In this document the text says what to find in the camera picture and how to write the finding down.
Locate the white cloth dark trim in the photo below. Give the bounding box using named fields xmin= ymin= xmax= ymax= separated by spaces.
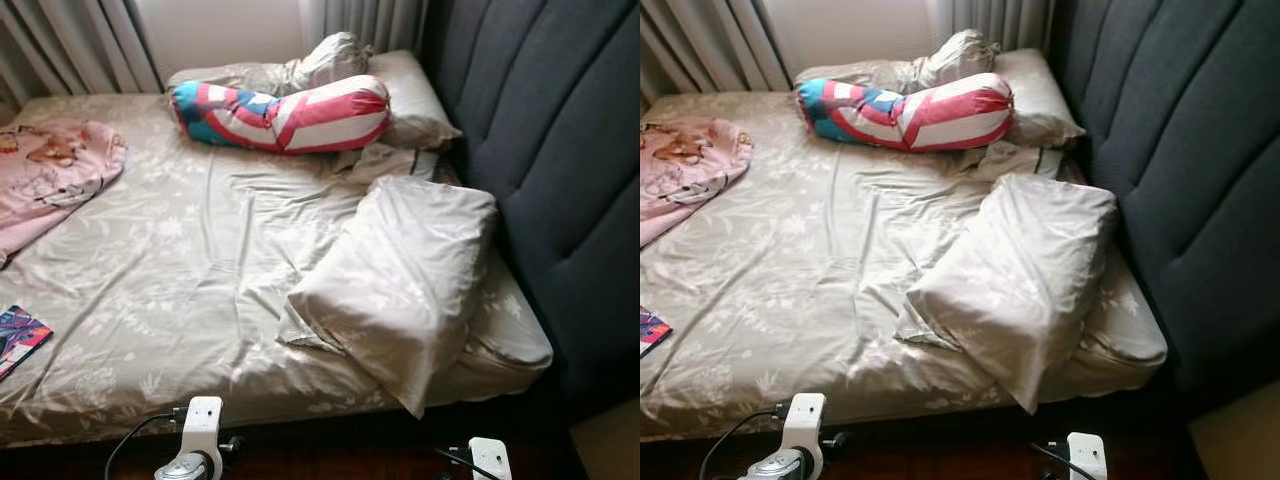
xmin=335 ymin=143 xmax=441 ymax=186
xmin=965 ymin=140 xmax=1063 ymax=184

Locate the dark grey upholstered headboard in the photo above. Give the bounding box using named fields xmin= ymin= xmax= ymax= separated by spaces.
xmin=1050 ymin=0 xmax=1280 ymax=401
xmin=425 ymin=0 xmax=640 ymax=401

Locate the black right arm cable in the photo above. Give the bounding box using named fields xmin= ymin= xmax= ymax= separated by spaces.
xmin=433 ymin=445 xmax=501 ymax=480
xmin=1030 ymin=442 xmax=1086 ymax=480

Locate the red white blue bolster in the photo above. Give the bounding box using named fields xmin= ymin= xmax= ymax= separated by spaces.
xmin=168 ymin=75 xmax=393 ymax=155
xmin=796 ymin=72 xmax=1015 ymax=153

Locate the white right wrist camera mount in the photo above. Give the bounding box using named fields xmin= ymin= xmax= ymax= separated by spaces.
xmin=468 ymin=437 xmax=513 ymax=480
xmin=1066 ymin=432 xmax=1108 ymax=480

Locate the crumpled beige floral pillow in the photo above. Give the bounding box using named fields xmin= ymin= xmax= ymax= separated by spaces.
xmin=795 ymin=28 xmax=1001 ymax=96
xmin=168 ymin=32 xmax=373 ymax=98

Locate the grey pleated curtain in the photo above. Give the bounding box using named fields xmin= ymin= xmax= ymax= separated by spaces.
xmin=640 ymin=0 xmax=791 ymax=99
xmin=300 ymin=0 xmax=433 ymax=56
xmin=925 ymin=0 xmax=1056 ymax=53
xmin=0 ymin=0 xmax=163 ymax=101

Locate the pink cartoon print blanket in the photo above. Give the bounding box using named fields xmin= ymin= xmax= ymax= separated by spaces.
xmin=640 ymin=118 xmax=754 ymax=249
xmin=0 ymin=120 xmax=128 ymax=269

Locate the colourful comic book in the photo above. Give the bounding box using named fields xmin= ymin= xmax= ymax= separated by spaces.
xmin=640 ymin=307 xmax=673 ymax=359
xmin=0 ymin=305 xmax=54 ymax=381

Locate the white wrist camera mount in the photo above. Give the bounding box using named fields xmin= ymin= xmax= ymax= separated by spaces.
xmin=180 ymin=396 xmax=224 ymax=461
xmin=468 ymin=437 xmax=513 ymax=480
xmin=782 ymin=393 xmax=829 ymax=456
xmin=1066 ymin=432 xmax=1108 ymax=480

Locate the beige nightstand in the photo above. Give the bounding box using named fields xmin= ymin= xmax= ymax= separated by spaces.
xmin=1188 ymin=378 xmax=1280 ymax=480
xmin=570 ymin=398 xmax=640 ymax=480

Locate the beige floral bed sheet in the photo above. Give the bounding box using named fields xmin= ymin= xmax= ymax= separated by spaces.
xmin=0 ymin=93 xmax=554 ymax=448
xmin=640 ymin=92 xmax=1169 ymax=443

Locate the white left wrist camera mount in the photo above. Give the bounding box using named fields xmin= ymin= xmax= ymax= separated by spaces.
xmin=782 ymin=393 xmax=829 ymax=456
xmin=180 ymin=396 xmax=224 ymax=461

